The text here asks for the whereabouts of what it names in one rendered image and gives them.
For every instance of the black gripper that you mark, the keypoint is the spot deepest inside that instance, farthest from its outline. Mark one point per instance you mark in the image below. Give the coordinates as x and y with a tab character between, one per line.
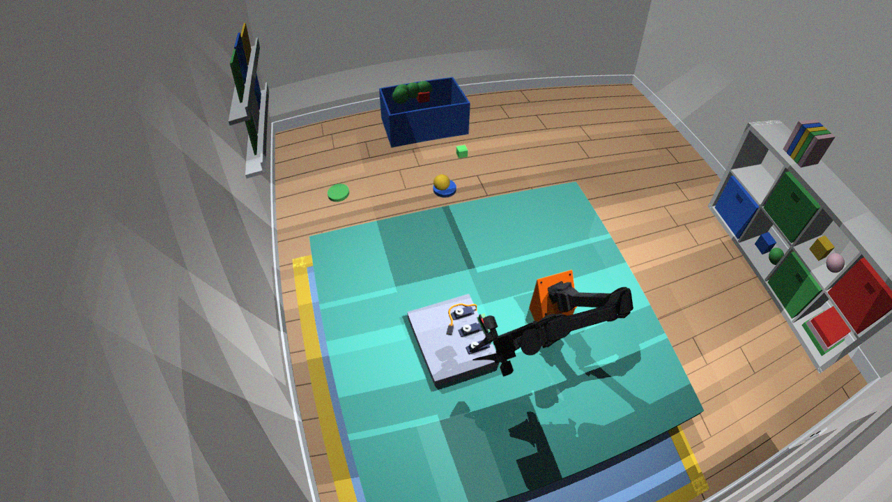
490	323

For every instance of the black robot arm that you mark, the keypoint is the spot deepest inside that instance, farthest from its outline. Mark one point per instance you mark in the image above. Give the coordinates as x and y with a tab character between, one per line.
608	307

